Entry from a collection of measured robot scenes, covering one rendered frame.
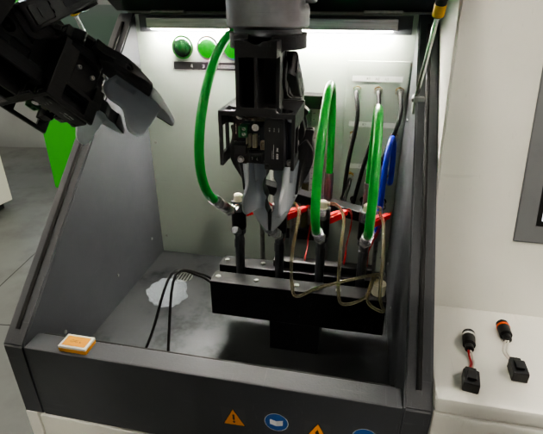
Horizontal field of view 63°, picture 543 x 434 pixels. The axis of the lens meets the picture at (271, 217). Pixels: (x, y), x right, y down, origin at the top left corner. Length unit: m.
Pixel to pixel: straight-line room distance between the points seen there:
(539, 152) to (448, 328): 0.32
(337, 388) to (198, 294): 0.50
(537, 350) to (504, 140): 0.34
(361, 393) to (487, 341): 0.23
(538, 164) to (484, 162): 0.08
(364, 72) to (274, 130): 0.64
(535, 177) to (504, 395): 0.35
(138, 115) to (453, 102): 0.52
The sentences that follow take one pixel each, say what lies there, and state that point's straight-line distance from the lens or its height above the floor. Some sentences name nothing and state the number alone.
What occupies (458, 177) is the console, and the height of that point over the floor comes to 1.20.
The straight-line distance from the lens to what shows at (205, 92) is 0.64.
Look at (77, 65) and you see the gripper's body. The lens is 0.47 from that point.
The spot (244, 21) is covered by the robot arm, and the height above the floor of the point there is 1.46.
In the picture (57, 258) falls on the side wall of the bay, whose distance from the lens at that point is 0.90.
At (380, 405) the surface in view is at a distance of 0.71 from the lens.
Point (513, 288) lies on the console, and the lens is 0.88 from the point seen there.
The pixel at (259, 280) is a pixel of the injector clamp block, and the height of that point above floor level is 0.98.
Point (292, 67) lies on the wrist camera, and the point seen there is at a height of 1.42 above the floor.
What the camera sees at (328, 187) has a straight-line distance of 0.91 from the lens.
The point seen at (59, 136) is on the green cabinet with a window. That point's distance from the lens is 3.88.
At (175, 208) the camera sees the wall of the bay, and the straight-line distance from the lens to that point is 1.23.
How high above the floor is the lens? 1.47
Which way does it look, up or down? 26 degrees down
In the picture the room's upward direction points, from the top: straight up
